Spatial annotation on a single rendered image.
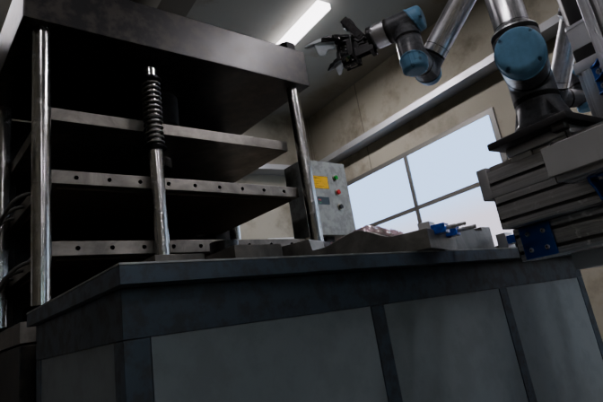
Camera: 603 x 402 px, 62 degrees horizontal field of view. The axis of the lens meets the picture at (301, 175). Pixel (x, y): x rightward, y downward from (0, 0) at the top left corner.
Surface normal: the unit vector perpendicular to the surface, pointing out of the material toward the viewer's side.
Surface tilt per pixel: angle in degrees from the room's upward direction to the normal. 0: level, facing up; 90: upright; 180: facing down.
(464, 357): 90
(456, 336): 90
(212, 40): 90
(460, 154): 90
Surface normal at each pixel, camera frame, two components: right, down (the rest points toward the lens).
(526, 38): -0.49, -0.05
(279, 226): 0.54, -0.33
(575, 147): -0.83, -0.04
